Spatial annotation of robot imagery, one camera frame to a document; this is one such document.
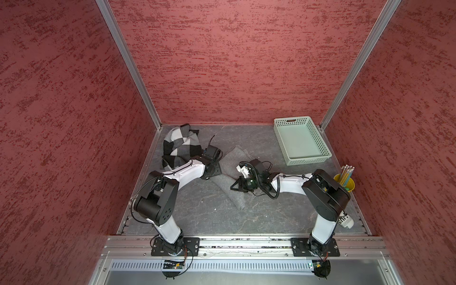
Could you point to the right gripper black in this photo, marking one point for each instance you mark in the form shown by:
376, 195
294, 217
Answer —
241, 181

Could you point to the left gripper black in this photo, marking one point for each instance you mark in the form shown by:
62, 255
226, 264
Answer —
217, 170

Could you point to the grey knitted scarf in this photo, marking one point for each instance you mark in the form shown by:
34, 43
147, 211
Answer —
230, 175

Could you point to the black white checkered scarf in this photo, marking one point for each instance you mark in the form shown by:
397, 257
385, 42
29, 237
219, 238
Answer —
179, 146

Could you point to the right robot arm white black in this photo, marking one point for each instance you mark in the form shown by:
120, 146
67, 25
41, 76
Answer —
327, 196

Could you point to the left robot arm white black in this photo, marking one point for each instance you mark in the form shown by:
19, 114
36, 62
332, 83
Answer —
155, 200

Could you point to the light green plastic basket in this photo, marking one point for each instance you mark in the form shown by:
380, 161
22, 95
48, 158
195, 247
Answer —
300, 141

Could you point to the yellow pencil cup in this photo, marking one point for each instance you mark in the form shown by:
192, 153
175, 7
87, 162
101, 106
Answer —
350, 186

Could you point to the white printed cup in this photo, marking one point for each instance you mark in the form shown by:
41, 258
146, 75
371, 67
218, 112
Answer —
345, 220

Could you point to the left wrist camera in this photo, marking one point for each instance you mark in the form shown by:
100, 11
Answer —
212, 152

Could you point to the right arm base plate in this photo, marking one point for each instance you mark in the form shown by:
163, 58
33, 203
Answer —
302, 247

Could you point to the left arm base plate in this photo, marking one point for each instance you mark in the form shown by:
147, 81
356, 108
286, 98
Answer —
184, 245

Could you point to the aluminium front rail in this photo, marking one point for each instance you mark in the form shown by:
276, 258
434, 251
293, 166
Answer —
349, 247

